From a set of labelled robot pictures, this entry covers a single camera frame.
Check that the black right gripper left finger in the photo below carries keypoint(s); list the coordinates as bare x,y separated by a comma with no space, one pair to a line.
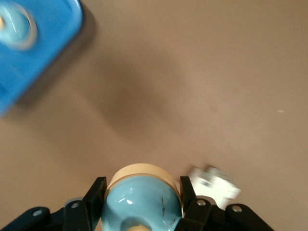
93,204

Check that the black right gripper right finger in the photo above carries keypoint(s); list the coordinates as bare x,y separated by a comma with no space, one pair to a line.
195,211

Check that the light blue desk bell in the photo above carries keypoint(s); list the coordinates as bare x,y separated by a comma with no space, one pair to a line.
14,29
142,197

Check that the white circuit breaker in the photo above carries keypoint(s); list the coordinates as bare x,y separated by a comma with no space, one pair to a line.
216,185

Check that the blue plastic tray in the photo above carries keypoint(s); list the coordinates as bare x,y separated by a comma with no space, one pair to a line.
36,62

